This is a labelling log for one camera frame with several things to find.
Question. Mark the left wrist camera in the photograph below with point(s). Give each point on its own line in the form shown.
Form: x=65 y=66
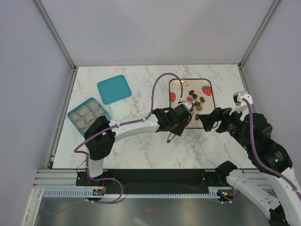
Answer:
x=188 y=105

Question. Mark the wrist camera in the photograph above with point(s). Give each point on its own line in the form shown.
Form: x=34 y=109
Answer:
x=241 y=105
x=188 y=105

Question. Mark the teal box lid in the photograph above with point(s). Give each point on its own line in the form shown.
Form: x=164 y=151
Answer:
x=114 y=89

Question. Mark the white strawberry shaped chocolate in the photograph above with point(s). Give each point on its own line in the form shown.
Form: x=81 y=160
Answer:
x=186 y=83

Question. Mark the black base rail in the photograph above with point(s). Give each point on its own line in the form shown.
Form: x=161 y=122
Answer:
x=156 y=181

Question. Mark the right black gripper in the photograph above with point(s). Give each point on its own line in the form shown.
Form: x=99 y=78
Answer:
x=208 y=119

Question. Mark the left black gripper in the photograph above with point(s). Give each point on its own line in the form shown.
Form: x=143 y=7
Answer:
x=179 y=131

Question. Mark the metal serving tongs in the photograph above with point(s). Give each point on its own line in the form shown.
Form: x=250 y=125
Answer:
x=171 y=137

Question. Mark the strawberry pattern tray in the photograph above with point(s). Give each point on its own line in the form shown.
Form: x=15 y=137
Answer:
x=194 y=84

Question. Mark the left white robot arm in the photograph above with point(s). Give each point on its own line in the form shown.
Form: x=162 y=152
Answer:
x=103 y=133

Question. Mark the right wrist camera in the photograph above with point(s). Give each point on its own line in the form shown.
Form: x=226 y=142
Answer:
x=241 y=105

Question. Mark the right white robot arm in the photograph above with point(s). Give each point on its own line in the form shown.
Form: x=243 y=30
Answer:
x=253 y=133

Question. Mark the teal chocolate box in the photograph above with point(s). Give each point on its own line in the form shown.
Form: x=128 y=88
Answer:
x=84 y=115

